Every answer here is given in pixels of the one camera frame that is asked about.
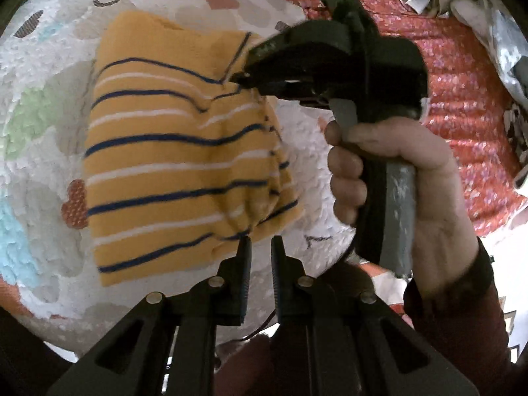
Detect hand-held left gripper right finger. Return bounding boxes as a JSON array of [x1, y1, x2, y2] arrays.
[[270, 235, 481, 396]]

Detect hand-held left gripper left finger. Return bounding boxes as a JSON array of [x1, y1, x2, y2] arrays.
[[47, 237, 253, 396]]

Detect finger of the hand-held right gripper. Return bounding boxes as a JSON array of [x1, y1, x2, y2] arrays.
[[246, 21, 352, 77], [229, 70, 333, 110]]

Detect yellow striped sweater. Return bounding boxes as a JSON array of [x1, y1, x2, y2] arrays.
[[82, 10, 306, 287]]

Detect person's right forearm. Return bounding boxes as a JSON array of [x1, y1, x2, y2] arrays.
[[402, 237, 522, 396]]

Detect person's right hand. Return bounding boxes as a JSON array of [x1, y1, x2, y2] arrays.
[[324, 116, 481, 298]]

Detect orange floral cloth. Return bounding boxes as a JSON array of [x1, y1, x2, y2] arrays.
[[167, 0, 528, 236]]

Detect crumpled white grey cloth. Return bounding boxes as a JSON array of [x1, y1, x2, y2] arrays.
[[394, 0, 528, 108]]

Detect white heart-print quilted blanket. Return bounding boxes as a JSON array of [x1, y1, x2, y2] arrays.
[[0, 0, 359, 355]]

